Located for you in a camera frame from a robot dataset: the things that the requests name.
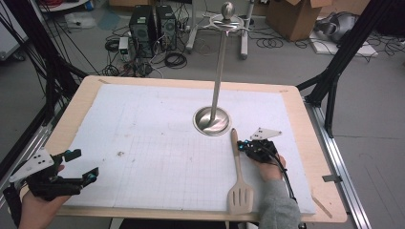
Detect grey bag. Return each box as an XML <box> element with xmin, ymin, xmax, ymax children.
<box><xmin>314</xmin><ymin>11</ymin><xmax>361</xmax><ymax>45</ymax></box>

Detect black metal frame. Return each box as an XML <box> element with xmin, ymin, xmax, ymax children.
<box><xmin>295</xmin><ymin>0</ymin><xmax>396</xmax><ymax>139</ymax></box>
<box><xmin>0</xmin><ymin>0</ymin><xmax>89</xmax><ymax>182</ymax></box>

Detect person's right hand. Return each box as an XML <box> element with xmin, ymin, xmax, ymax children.
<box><xmin>254</xmin><ymin>154</ymin><xmax>287</xmax><ymax>183</ymax></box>

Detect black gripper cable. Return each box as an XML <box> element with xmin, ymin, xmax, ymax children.
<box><xmin>266</xmin><ymin>148</ymin><xmax>299</xmax><ymax>204</ymax></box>

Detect metal utensil stand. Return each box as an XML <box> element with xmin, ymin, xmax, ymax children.
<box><xmin>192</xmin><ymin>1</ymin><xmax>246</xmax><ymax>137</ymax></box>

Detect beige slotted spatula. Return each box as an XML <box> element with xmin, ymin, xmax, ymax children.
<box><xmin>226</xmin><ymin>128</ymin><xmax>255</xmax><ymax>216</ymax></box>

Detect person's right grey sleeve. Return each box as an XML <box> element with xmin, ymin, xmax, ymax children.
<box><xmin>258</xmin><ymin>178</ymin><xmax>302</xmax><ymax>229</ymax></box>

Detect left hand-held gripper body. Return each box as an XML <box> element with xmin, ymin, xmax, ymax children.
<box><xmin>9</xmin><ymin>148</ymin><xmax>84</xmax><ymax>202</ymax></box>

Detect aluminium rail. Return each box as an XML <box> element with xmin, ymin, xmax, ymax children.
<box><xmin>0</xmin><ymin>101</ymin><xmax>62</xmax><ymax>199</ymax></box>
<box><xmin>305</xmin><ymin>100</ymin><xmax>373</xmax><ymax>229</ymax></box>

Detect white grid mat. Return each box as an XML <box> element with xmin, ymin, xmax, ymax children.
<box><xmin>63</xmin><ymin>83</ymin><xmax>317</xmax><ymax>215</ymax></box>

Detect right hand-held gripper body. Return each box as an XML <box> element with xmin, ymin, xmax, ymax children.
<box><xmin>246</xmin><ymin>127</ymin><xmax>283</xmax><ymax>164</ymax></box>

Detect black computer tower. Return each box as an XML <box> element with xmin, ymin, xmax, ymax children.
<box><xmin>128</xmin><ymin>4</ymin><xmax>158</xmax><ymax>60</ymax></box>
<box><xmin>155</xmin><ymin>4</ymin><xmax>178</xmax><ymax>52</ymax></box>

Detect round white table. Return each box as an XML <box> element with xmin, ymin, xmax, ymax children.
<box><xmin>37</xmin><ymin>0</ymin><xmax>91</xmax><ymax>13</ymax></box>

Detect white flat board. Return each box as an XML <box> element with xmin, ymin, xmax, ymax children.
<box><xmin>309</xmin><ymin>30</ymin><xmax>380</xmax><ymax>58</ymax></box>

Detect small white electronic box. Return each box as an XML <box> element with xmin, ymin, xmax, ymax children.
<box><xmin>117</xmin><ymin>36</ymin><xmax>131</xmax><ymax>62</ymax></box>

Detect brown cardboard box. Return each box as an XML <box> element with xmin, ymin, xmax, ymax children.
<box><xmin>265</xmin><ymin>0</ymin><xmax>335</xmax><ymax>42</ymax></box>

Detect white floor stand legs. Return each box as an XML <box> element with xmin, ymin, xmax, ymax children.
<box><xmin>185</xmin><ymin>0</ymin><xmax>256</xmax><ymax>60</ymax></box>

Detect coiled black cable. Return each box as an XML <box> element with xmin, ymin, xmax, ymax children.
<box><xmin>163</xmin><ymin>51</ymin><xmax>188</xmax><ymax>70</ymax></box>

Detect person's left hand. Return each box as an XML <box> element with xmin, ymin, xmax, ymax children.
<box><xmin>18</xmin><ymin>163</ymin><xmax>72</xmax><ymax>229</ymax></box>

